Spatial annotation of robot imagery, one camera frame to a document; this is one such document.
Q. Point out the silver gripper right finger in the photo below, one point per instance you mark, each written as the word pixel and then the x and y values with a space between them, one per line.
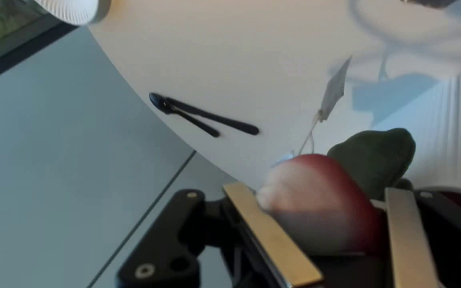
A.
pixel 412 240

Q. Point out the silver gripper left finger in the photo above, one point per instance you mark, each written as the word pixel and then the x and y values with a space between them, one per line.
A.
pixel 272 240

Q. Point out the red apple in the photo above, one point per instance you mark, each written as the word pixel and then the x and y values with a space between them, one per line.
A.
pixel 320 201

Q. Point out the white plastic bin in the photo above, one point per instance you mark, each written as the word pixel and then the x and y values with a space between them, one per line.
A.
pixel 449 132

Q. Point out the short black plastic fork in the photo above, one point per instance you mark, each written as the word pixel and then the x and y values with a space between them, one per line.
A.
pixel 196 121

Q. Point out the black rectangular block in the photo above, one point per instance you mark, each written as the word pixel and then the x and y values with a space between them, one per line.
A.
pixel 428 1

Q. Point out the white paper plate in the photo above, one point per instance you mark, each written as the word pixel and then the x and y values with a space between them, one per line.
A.
pixel 72 9

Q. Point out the blue window frame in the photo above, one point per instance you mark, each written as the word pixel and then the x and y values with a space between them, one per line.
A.
pixel 12 48

